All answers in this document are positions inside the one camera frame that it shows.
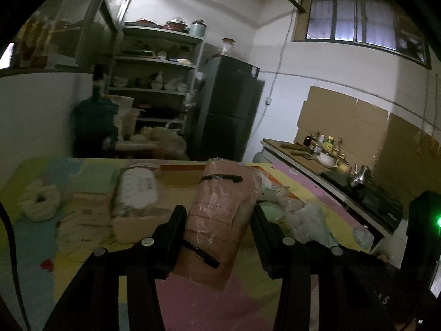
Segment kitchen counter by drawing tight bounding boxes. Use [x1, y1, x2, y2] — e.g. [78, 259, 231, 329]
[259, 138, 406, 237]

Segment metal teapot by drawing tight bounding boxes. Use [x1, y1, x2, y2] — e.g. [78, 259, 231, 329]
[347, 165, 375, 187]

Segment flat white bread pieces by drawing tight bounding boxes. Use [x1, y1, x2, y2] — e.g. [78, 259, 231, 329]
[54, 210, 115, 253]

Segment white fluffy ring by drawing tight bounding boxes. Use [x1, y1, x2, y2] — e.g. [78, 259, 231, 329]
[19, 184, 63, 223]

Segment thin beige box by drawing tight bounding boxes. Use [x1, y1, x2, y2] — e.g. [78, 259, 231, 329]
[71, 193, 115, 214]

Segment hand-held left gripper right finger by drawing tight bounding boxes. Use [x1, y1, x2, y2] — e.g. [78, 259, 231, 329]
[251, 204, 392, 331]

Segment interior glass window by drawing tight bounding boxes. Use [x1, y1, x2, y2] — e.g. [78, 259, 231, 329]
[0, 0, 147, 74]

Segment pale blue enamel pot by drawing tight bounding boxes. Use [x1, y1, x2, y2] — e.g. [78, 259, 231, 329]
[189, 20, 208, 37]

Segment red pot with lid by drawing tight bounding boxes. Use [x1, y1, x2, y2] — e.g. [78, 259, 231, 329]
[163, 17, 189, 31]

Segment white bowl stack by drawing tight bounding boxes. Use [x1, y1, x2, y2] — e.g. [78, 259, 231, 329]
[165, 79, 189, 92]

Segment wooden stool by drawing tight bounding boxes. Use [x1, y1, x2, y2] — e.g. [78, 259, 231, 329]
[115, 140, 163, 158]

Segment white packet in plastic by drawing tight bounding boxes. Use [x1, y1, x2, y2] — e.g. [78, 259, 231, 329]
[110, 163, 163, 218]

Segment barred outside window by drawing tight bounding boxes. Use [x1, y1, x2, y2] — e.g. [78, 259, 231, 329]
[292, 0, 432, 70]

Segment black fridge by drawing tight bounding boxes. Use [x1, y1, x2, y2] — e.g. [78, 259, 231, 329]
[192, 55, 267, 162]

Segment wooden cutting board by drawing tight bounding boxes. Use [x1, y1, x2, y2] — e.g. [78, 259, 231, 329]
[279, 141, 316, 157]

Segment clear plastic bags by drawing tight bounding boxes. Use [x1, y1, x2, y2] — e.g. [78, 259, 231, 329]
[285, 201, 341, 249]

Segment pink bread loaf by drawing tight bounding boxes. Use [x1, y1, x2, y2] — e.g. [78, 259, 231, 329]
[171, 159, 264, 292]

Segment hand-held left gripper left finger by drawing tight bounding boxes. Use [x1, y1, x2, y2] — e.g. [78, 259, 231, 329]
[43, 205, 188, 331]

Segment blue water jug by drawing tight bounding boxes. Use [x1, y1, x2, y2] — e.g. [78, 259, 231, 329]
[72, 63, 120, 158]

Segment beige flat box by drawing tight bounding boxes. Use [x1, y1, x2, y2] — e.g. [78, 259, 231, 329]
[110, 210, 173, 245]

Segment black stove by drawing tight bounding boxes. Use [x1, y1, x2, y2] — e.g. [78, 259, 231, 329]
[321, 170, 404, 232]

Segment metal shelf rack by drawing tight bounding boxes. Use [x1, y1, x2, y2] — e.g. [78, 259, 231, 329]
[104, 23, 206, 154]

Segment cardboard wall sheet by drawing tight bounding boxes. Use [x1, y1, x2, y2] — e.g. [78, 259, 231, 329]
[294, 85, 441, 209]

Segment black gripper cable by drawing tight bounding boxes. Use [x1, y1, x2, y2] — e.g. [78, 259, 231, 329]
[0, 202, 30, 331]

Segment pale green soft item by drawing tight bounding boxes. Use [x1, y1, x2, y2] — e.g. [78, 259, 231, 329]
[260, 203, 288, 225]

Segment pile of plastic bags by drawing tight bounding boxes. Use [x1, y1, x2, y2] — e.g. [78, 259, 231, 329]
[139, 126, 189, 161]

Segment white sack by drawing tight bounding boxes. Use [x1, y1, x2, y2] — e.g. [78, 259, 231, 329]
[109, 96, 139, 139]

